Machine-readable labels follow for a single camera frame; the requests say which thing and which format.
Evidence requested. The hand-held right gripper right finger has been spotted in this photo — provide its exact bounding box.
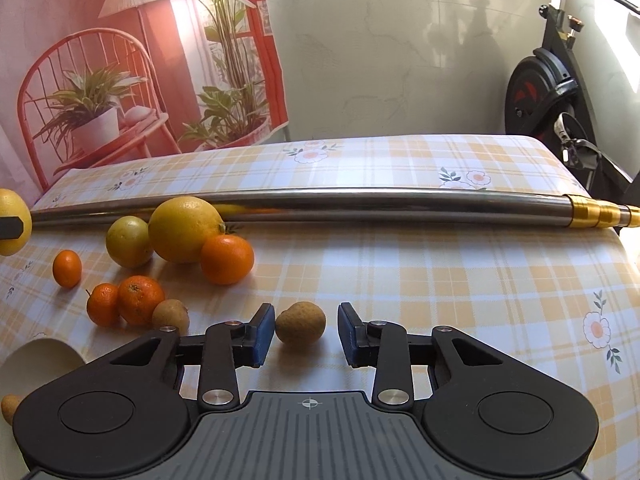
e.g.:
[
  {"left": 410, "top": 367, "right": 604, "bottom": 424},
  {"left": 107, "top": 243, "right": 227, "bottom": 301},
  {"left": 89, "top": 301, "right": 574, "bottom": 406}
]
[{"left": 337, "top": 302, "right": 527, "bottom": 412}]

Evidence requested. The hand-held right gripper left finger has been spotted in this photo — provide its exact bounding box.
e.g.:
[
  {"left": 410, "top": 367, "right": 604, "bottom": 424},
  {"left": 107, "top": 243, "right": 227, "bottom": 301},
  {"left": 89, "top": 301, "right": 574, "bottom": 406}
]
[{"left": 86, "top": 303, "right": 277, "bottom": 412}]

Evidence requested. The brown kiwi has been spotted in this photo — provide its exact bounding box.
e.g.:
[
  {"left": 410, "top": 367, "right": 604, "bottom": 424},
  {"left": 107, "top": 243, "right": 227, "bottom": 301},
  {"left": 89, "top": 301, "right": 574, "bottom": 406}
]
[
  {"left": 152, "top": 299, "right": 191, "bottom": 336},
  {"left": 275, "top": 301, "right": 327, "bottom": 347}
]

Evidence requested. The large orange tangerine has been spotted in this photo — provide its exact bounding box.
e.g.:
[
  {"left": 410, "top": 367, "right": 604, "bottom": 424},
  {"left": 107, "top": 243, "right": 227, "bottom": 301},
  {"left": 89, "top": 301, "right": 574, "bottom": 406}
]
[{"left": 200, "top": 224, "right": 255, "bottom": 286}]

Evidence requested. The yellow-green apple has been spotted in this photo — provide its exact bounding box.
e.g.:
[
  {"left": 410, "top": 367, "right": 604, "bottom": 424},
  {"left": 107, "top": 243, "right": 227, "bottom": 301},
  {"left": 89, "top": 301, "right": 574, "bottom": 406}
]
[{"left": 105, "top": 215, "right": 155, "bottom": 269}]

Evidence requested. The small orange tangerine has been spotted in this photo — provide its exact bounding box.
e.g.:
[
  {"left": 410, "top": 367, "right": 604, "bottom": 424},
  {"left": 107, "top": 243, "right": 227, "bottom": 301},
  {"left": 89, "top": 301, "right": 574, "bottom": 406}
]
[{"left": 86, "top": 283, "right": 122, "bottom": 326}]

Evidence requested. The large yellow lemon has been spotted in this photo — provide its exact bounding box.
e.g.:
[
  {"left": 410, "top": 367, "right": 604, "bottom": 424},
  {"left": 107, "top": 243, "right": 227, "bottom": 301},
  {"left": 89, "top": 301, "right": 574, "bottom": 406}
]
[{"left": 148, "top": 196, "right": 225, "bottom": 264}]

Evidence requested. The cream bowl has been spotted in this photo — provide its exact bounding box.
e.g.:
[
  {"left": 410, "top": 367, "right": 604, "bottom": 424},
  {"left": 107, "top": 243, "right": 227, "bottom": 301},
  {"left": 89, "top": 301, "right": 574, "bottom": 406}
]
[{"left": 0, "top": 338, "right": 86, "bottom": 412}]

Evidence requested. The plaid floral tablecloth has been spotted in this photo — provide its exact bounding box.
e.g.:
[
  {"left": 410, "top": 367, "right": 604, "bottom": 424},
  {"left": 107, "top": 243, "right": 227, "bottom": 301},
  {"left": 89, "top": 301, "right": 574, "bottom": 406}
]
[{"left": 0, "top": 134, "right": 640, "bottom": 480}]

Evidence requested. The long metal pole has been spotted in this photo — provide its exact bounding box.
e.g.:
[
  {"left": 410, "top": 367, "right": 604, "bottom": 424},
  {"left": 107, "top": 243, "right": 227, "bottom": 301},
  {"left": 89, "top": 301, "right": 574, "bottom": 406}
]
[{"left": 30, "top": 187, "right": 640, "bottom": 231}]

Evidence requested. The black exercise bike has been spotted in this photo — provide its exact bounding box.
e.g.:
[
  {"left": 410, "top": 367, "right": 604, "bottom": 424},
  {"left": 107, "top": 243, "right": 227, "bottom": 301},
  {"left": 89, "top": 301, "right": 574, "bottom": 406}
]
[{"left": 504, "top": 0, "right": 640, "bottom": 212}]

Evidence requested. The printed wall tapestry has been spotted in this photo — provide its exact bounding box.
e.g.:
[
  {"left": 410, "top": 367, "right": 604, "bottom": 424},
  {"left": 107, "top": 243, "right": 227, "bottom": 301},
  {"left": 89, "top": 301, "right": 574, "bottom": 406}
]
[{"left": 0, "top": 0, "right": 291, "bottom": 207}]

